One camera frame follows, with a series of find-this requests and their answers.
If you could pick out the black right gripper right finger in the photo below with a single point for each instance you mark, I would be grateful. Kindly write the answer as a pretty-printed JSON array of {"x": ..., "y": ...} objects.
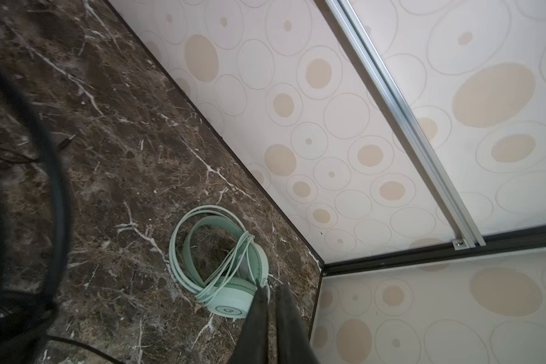
[{"x": 292, "y": 342}]

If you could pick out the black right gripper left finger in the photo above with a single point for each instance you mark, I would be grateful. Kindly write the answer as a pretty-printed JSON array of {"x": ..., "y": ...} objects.
[{"x": 252, "y": 345}]

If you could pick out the mint green headphones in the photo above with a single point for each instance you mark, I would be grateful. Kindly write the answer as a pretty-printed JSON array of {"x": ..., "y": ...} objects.
[{"x": 240, "y": 277}]

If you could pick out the black headphones blue accents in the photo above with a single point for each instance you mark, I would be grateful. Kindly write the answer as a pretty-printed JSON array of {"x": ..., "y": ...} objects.
[{"x": 35, "y": 227}]

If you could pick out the aluminium frame rail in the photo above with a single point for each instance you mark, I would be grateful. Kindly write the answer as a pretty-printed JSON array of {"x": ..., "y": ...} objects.
[{"x": 373, "y": 72}]

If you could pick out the black right corner post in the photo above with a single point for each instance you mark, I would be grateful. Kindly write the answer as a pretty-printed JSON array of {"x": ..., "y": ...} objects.
[{"x": 526, "y": 239}]

